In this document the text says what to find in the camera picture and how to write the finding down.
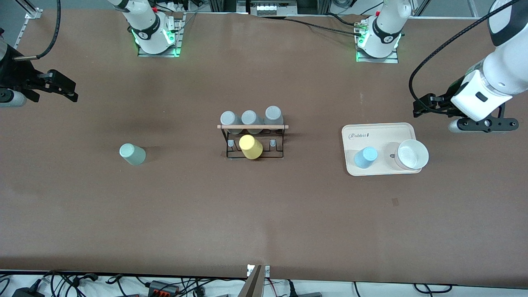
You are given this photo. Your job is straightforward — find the light blue cup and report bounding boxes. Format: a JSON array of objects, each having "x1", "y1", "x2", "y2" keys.
[{"x1": 354, "y1": 147, "x2": 378, "y2": 169}]

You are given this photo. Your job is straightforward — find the grey electrical box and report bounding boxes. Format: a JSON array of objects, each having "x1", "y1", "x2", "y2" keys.
[{"x1": 256, "y1": 1, "x2": 298, "y2": 16}]

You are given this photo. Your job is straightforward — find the black wire cup rack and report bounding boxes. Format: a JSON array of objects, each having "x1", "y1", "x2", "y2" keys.
[{"x1": 217, "y1": 124, "x2": 289, "y2": 160}]

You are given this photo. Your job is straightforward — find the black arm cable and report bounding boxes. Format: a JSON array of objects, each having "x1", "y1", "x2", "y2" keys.
[
  {"x1": 408, "y1": 0, "x2": 522, "y2": 108},
  {"x1": 12, "y1": 0, "x2": 61, "y2": 61}
]

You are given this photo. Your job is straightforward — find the grey cup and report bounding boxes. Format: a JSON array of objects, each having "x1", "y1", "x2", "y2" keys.
[
  {"x1": 220, "y1": 111, "x2": 242, "y2": 135},
  {"x1": 264, "y1": 106, "x2": 285, "y2": 131},
  {"x1": 241, "y1": 110, "x2": 263, "y2": 135}
]

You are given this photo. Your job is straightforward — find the white bowl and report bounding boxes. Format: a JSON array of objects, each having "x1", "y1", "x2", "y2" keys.
[{"x1": 395, "y1": 139, "x2": 429, "y2": 170}]

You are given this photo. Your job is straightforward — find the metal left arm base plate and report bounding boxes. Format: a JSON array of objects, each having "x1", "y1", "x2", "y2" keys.
[{"x1": 356, "y1": 16, "x2": 399, "y2": 64}]

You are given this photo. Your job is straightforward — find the pale green cup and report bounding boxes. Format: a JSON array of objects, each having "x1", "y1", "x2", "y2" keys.
[{"x1": 119, "y1": 143, "x2": 146, "y2": 166}]

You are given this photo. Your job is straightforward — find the black box with red connectors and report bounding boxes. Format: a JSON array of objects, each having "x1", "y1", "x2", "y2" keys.
[{"x1": 148, "y1": 280, "x2": 180, "y2": 297}]

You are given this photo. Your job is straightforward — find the angled metal post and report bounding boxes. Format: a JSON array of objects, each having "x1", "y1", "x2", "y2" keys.
[{"x1": 239, "y1": 265, "x2": 264, "y2": 297}]

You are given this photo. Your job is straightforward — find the black table cable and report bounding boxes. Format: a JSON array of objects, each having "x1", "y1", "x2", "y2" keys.
[
  {"x1": 325, "y1": 12, "x2": 365, "y2": 27},
  {"x1": 264, "y1": 16, "x2": 363, "y2": 36}
]

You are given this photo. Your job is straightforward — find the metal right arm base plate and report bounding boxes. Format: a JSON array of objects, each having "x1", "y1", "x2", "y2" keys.
[{"x1": 137, "y1": 12, "x2": 184, "y2": 58}]

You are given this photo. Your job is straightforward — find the aluminium frame rail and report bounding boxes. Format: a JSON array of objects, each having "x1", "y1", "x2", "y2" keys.
[{"x1": 16, "y1": 0, "x2": 42, "y2": 20}]

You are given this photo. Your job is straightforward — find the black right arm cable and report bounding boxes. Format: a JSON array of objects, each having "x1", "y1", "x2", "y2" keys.
[{"x1": 12, "y1": 0, "x2": 61, "y2": 61}]

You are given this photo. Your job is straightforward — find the beige rectangular tray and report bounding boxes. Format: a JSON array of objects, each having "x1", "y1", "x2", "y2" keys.
[{"x1": 342, "y1": 122, "x2": 423, "y2": 177}]

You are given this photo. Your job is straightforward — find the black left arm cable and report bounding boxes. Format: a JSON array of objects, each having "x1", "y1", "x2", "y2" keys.
[{"x1": 408, "y1": 0, "x2": 522, "y2": 108}]

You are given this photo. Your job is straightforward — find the yellow cup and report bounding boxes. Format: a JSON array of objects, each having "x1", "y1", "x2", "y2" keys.
[{"x1": 239, "y1": 135, "x2": 264, "y2": 160}]

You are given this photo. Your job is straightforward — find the black power adapter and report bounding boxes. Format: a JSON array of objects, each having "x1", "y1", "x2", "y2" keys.
[{"x1": 12, "y1": 287, "x2": 46, "y2": 297}]

